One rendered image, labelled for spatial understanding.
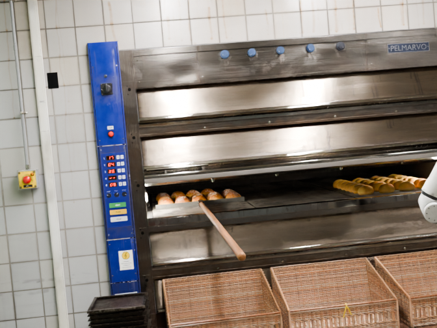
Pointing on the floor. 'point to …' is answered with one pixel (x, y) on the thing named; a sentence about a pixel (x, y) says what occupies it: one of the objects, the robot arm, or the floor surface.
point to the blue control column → (108, 118)
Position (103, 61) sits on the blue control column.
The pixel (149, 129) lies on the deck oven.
